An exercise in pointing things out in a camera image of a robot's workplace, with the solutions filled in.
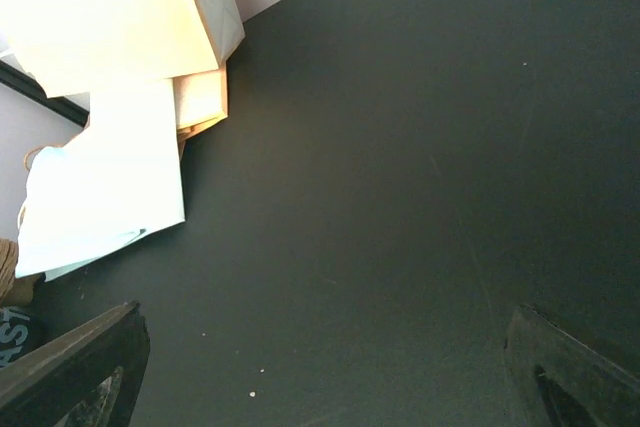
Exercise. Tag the black enclosure frame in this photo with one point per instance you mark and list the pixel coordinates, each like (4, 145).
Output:
(29, 88)

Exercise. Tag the brown paper takeout bag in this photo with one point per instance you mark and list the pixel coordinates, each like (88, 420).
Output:
(77, 46)

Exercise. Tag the brown pulp cup carrier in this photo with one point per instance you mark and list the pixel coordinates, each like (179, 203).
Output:
(14, 291)

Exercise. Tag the brown white flat paper bag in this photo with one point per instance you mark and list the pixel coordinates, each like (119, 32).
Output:
(201, 101)

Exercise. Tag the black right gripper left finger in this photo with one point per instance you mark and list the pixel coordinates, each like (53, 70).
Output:
(90, 376)

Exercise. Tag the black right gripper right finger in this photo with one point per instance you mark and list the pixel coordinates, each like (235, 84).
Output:
(565, 375)

